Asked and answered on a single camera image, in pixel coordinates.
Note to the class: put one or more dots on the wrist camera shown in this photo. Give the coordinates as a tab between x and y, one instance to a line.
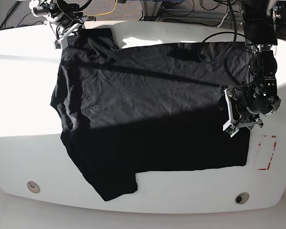
57	44
229	128

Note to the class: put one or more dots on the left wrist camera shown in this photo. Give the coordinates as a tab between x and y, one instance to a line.
229	128

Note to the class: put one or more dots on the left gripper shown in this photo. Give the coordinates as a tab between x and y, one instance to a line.
242	110

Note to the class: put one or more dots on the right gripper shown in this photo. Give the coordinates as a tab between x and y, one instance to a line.
62	32

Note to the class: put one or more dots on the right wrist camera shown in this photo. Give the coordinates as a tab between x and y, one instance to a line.
57	44

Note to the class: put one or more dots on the table grommet hole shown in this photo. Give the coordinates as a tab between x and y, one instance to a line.
33	187
242	198

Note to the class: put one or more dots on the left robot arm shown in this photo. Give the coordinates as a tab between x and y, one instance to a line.
262	66

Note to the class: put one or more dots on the red tape rectangle marking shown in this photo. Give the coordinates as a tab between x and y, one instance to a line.
266	150

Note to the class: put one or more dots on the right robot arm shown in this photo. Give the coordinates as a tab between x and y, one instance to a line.
58	13

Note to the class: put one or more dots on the left table grommet hole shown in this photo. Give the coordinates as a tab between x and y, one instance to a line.
33	187

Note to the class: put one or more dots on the right table grommet hole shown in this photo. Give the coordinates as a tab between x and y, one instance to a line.
242	198

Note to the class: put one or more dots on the black t-shirt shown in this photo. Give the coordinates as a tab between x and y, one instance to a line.
148	108

